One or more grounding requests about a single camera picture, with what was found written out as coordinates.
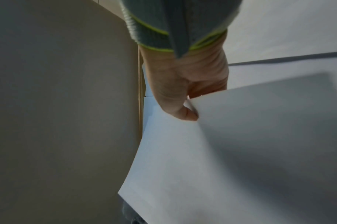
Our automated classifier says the brown cardboard box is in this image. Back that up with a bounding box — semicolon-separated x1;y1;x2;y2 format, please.
0;0;144;224

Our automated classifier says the white paper sheet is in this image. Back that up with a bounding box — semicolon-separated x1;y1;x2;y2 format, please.
118;72;337;224

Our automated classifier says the person's right hand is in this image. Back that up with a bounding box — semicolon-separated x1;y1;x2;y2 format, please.
140;29;230;122

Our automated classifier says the person's grey trouser leg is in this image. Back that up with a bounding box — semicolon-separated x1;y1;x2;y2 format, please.
119;194;145;224

